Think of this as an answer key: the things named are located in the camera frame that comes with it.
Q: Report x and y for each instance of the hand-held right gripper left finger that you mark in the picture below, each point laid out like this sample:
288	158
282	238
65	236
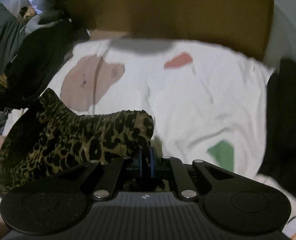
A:
139	165

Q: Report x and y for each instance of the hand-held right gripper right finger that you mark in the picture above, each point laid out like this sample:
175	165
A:
153	165

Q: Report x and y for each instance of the leopard print garment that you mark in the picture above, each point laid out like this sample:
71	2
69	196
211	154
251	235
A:
63	142

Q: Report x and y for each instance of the white bear print bedsheet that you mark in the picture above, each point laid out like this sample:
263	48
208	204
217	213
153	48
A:
175	92

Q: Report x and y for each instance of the black folded garment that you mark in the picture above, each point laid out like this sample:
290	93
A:
288	117

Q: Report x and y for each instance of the brown cardboard sheet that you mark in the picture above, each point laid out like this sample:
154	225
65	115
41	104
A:
175	12

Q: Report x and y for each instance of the grey-blue hooded garment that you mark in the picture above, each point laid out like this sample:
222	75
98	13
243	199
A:
33	23

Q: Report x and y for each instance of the dark grey pillow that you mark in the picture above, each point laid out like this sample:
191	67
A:
3	35

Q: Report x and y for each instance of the small plush toy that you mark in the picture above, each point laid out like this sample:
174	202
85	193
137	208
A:
28	12

